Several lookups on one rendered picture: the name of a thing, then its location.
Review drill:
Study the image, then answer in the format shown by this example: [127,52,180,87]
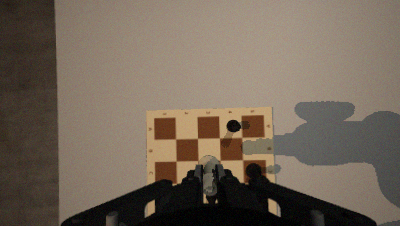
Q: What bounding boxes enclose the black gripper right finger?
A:
[215,164,377,226]

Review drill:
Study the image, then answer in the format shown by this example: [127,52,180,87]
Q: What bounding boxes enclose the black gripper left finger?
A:
[61,165,204,226]

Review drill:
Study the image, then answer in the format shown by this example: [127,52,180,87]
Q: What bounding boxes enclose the brown and cream chessboard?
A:
[146,107,275,185]

